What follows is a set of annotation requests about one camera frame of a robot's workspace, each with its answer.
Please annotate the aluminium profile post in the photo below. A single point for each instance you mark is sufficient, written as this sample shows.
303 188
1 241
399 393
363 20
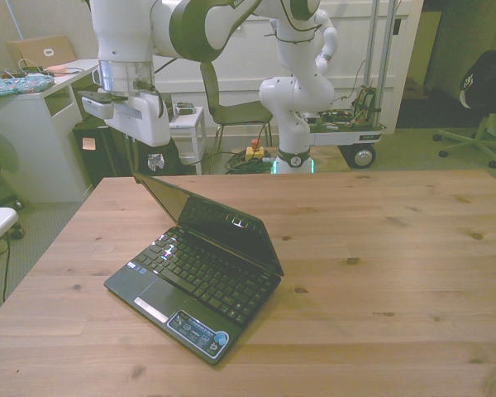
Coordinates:
378 49

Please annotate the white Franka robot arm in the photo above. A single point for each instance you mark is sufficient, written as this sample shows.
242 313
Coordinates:
291 97

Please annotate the black cabinet with sticky note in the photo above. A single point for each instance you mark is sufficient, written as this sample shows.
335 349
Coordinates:
95 161

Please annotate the black netbook laptop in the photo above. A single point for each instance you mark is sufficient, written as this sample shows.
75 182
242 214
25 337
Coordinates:
198 269

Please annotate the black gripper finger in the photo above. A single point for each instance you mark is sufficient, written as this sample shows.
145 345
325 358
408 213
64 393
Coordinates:
132 155

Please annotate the black jacket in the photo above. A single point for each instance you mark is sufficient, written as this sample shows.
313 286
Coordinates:
489 82

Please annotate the small grey device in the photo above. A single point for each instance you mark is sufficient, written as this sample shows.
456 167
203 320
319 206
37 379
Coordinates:
184 109

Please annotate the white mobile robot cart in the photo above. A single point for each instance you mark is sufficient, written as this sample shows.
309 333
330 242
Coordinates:
347 130

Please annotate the dark moulded chair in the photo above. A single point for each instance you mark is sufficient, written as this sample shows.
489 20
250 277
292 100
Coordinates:
231 111

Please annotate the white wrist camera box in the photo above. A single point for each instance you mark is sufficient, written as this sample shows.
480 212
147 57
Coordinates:
97 106

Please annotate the brown cardboard box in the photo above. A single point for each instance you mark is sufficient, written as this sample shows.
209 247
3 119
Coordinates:
37 49

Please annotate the yellow emergency stop button box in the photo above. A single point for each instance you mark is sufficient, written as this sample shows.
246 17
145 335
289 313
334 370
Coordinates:
255 149

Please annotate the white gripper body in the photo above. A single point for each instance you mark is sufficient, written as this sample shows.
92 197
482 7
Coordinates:
142 120

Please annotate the white desk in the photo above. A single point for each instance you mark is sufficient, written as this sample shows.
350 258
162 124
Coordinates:
33 136

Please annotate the teal patterned fabric pouch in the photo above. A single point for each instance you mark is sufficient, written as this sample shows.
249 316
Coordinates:
16 84

